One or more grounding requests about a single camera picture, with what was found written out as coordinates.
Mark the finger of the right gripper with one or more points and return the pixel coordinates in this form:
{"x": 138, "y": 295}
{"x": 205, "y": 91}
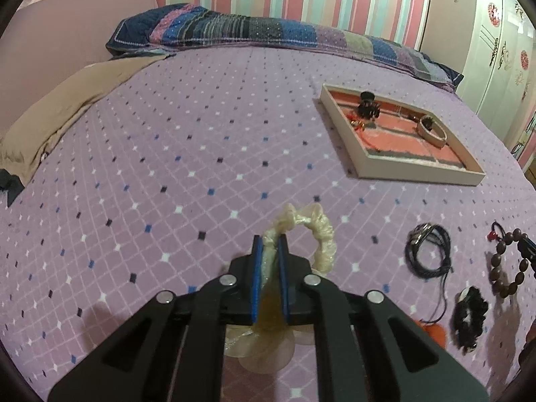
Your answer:
{"x": 528, "y": 247}

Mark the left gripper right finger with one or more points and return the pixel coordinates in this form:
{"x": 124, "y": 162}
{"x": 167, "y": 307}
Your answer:
{"x": 367, "y": 349}

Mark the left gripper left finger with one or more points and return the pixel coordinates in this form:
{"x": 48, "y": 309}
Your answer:
{"x": 172, "y": 348}

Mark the orange fabric scrunchie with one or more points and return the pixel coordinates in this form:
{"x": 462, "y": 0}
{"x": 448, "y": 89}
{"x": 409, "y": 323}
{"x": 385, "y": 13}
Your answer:
{"x": 434, "y": 331}

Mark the cream flower scrunchie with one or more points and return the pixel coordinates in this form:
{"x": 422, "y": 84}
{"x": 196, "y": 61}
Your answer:
{"x": 268, "y": 345}

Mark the black scrunchie with bell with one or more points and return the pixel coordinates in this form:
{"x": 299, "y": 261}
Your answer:
{"x": 468, "y": 318}

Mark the red knotted cord charm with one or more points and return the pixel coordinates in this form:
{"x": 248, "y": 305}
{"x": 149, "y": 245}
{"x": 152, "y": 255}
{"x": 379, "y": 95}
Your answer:
{"x": 360, "y": 126}

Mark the black hair claw clip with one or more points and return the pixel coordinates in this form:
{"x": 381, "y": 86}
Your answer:
{"x": 368, "y": 108}

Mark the black hair tie red beads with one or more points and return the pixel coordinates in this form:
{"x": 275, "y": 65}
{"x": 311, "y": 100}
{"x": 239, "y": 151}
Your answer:
{"x": 497, "y": 232}

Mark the brick-pattern jewelry tray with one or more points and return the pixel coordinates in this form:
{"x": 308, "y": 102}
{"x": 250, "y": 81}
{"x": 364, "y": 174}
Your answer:
{"x": 403, "y": 155}

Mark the white wardrobe with decals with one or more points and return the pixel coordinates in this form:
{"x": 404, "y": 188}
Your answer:
{"x": 497, "y": 69}

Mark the purple diamond-pattern bedspread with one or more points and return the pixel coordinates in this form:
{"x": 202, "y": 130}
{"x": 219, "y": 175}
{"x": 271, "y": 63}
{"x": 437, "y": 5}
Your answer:
{"x": 164, "y": 181}

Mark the tan folded blanket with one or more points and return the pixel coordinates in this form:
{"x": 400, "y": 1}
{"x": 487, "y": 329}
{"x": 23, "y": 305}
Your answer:
{"x": 41, "y": 127}

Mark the patchwork striped pillow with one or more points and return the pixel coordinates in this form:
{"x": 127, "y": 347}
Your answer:
{"x": 181, "y": 26}

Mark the pink headboard cushion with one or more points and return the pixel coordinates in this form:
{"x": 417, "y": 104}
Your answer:
{"x": 48, "y": 41}

